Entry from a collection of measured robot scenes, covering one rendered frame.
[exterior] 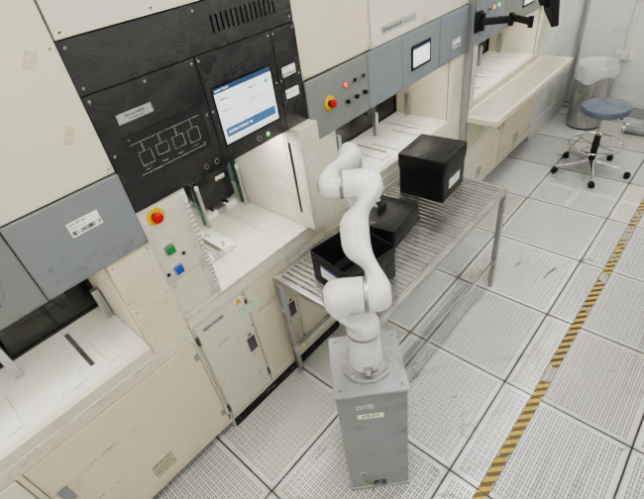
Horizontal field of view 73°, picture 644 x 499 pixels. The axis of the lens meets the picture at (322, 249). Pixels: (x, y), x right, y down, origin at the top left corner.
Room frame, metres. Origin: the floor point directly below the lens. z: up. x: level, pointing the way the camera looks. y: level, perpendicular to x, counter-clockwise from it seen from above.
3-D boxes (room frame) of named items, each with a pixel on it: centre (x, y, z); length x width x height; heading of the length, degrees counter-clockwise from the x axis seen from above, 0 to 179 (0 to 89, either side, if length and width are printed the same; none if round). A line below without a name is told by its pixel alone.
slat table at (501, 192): (1.83, -0.42, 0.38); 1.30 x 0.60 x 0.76; 133
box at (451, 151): (2.20, -0.70, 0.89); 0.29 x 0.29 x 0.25; 46
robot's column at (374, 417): (1.03, -0.10, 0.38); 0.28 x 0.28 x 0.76; 88
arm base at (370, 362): (1.03, -0.10, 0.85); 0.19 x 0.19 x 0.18
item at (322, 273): (1.52, -0.13, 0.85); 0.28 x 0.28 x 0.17; 35
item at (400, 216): (1.88, -0.34, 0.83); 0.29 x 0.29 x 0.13; 50
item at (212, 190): (2.18, 0.58, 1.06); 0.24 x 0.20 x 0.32; 133
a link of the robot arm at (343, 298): (1.04, -0.07, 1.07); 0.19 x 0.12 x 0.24; 83
